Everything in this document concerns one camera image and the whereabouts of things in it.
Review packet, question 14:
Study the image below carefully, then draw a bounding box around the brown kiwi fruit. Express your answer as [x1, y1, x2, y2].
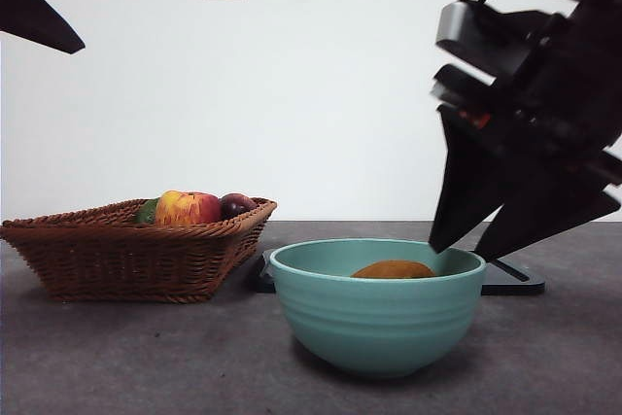
[350, 259, 436, 280]

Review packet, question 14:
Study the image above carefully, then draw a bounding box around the teal ribbed bowl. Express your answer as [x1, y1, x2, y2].
[268, 238, 487, 378]

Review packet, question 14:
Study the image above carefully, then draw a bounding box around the black rectangular tray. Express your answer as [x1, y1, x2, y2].
[242, 248, 545, 296]

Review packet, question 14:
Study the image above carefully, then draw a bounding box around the dark red plum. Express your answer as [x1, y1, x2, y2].
[218, 192, 258, 222]

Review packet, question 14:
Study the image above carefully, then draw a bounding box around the green fruit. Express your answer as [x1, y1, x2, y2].
[134, 197, 160, 225]

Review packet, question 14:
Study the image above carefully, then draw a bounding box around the red yellow apple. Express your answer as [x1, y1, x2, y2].
[155, 190, 222, 227]

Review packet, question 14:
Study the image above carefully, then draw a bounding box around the brown wicker basket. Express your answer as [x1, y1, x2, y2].
[0, 196, 278, 303]

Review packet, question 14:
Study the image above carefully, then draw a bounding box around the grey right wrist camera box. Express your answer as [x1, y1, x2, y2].
[433, 0, 540, 88]

